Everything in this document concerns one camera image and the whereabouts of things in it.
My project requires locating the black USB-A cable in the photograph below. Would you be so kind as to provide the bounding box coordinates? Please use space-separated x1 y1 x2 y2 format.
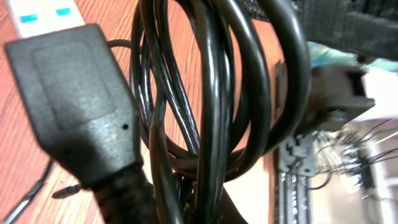
4 24 159 224

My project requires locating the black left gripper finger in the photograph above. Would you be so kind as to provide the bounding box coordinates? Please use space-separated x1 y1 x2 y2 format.
243 0 397 60

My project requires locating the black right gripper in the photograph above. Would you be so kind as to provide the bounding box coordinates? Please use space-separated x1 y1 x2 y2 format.
295 64 375 134

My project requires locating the grey plug braided cable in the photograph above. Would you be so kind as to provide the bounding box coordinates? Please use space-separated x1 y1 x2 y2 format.
2 158 82 224

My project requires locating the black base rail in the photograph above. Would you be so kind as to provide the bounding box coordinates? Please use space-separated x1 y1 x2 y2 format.
274 116 315 224

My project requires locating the white power strip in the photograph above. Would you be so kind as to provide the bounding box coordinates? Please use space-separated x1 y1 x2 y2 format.
5 0 85 39

